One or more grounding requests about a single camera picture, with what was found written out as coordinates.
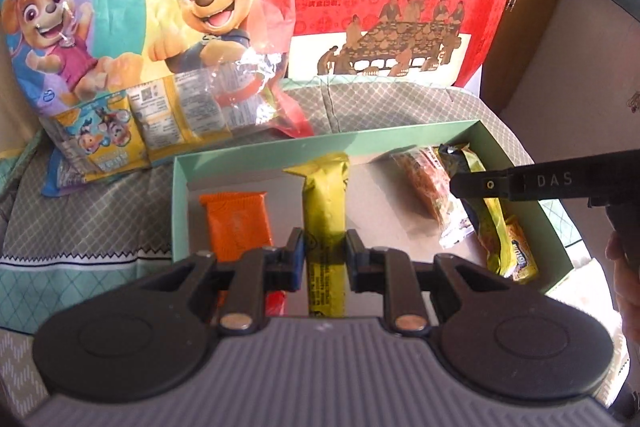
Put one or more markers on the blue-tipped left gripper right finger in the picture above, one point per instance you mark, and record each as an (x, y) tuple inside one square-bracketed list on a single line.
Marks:
[(390, 273)]

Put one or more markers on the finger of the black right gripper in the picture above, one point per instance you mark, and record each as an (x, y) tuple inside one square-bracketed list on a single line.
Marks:
[(481, 184)]

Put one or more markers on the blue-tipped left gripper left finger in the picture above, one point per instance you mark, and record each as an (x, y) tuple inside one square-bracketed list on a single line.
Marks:
[(249, 280)]

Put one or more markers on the green gold snack bar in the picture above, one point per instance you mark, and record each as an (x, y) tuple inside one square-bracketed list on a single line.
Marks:
[(485, 213)]

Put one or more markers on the red crinkled snack packet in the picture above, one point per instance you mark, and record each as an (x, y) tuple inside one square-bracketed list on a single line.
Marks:
[(275, 303)]

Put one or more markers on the orange snack packet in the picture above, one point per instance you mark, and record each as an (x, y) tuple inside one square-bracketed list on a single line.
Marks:
[(237, 222)]

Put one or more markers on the clear brown pastry bar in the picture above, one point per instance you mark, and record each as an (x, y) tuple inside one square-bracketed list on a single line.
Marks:
[(430, 181)]

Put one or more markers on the yellow long snack bar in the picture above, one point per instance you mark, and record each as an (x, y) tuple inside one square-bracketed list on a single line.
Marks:
[(324, 222)]

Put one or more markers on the person's right hand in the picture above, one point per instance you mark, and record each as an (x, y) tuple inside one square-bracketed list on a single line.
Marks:
[(626, 288)]

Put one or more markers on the mint green cardboard box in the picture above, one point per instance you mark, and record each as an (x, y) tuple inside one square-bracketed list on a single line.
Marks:
[(380, 203)]

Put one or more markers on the dark wooden cabinet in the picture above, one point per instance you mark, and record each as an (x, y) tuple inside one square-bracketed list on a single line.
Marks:
[(516, 41)]

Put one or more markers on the patterned beige teal bedsheet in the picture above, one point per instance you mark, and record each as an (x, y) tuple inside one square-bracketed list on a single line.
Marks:
[(56, 252)]

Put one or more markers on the cartoon puppy snack gift bag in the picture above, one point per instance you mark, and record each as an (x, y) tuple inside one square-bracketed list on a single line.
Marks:
[(122, 85)]

